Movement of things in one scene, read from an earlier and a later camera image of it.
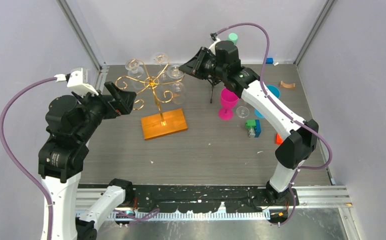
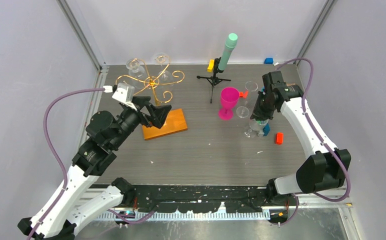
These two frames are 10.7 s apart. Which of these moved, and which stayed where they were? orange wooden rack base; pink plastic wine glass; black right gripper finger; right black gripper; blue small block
Moved: right black gripper; black right gripper finger
Stayed: orange wooden rack base; blue small block; pink plastic wine glass
